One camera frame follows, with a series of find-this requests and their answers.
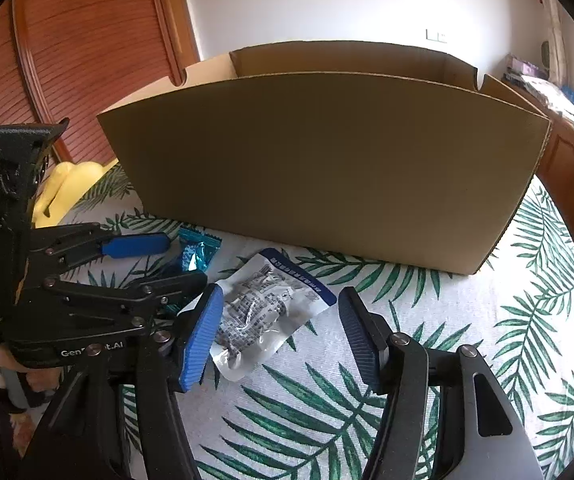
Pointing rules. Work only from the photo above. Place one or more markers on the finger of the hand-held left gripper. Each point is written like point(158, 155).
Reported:
point(132, 246)
point(177, 284)

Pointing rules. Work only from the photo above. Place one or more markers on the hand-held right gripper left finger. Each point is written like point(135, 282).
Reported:
point(199, 340)

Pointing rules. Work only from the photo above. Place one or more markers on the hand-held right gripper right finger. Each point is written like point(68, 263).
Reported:
point(362, 340)

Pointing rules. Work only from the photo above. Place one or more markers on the teal candy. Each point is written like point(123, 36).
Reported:
point(171, 307)
point(197, 255)

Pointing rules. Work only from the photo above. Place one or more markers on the clear blue label packet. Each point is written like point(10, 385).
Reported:
point(267, 305)

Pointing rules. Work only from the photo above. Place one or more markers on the brown cardboard box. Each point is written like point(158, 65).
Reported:
point(317, 160)

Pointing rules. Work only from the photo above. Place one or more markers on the yellow plush toy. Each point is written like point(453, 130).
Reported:
point(67, 185)

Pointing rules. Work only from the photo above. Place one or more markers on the leaf print bedsheet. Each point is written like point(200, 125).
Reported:
point(467, 335)

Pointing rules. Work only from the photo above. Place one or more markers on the wooden wardrobe door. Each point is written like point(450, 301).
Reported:
point(92, 35)

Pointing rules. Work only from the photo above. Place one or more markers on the wooden cabinet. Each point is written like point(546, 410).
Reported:
point(567, 170)

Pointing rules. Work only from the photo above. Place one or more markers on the purple box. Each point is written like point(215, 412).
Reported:
point(527, 67)

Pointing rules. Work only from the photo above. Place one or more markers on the floral curtain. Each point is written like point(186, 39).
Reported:
point(557, 25)

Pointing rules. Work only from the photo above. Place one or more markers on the white wall socket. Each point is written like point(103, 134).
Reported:
point(436, 35)

